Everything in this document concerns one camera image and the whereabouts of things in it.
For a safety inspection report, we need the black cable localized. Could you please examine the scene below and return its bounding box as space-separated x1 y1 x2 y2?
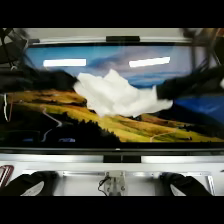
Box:
97 175 112 196

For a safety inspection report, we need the white garment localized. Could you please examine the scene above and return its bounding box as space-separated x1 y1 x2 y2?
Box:
72 68 175 119

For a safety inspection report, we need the silver frame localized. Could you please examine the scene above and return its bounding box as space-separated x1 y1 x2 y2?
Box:
0 152 224 197

